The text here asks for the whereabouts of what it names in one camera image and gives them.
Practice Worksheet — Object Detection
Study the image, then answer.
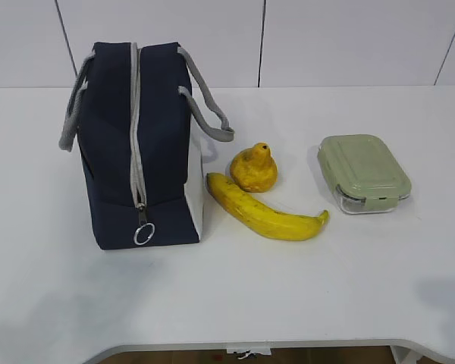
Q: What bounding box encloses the yellow banana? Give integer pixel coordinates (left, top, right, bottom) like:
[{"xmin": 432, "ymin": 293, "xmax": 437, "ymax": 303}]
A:
[{"xmin": 206, "ymin": 172, "xmax": 329, "ymax": 241}]

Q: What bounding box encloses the navy blue lunch bag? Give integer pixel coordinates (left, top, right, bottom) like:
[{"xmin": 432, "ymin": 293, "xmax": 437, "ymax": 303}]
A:
[{"xmin": 58, "ymin": 42, "xmax": 234, "ymax": 250}]

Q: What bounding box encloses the yellow pear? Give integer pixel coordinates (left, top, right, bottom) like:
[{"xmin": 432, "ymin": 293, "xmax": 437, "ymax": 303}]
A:
[{"xmin": 230, "ymin": 143, "xmax": 278, "ymax": 193}]

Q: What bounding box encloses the green lid glass container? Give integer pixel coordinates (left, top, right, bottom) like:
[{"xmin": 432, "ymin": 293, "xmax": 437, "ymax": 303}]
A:
[{"xmin": 317, "ymin": 134, "xmax": 412, "ymax": 215}]

